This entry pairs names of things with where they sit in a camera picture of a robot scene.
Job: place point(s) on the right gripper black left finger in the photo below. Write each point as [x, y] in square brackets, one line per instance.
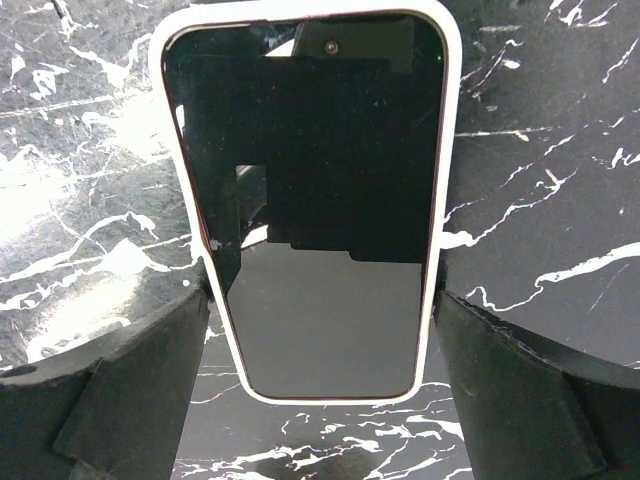
[112, 408]

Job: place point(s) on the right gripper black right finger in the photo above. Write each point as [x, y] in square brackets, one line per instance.
[532, 408]

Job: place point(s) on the phone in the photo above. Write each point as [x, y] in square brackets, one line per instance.
[313, 143]

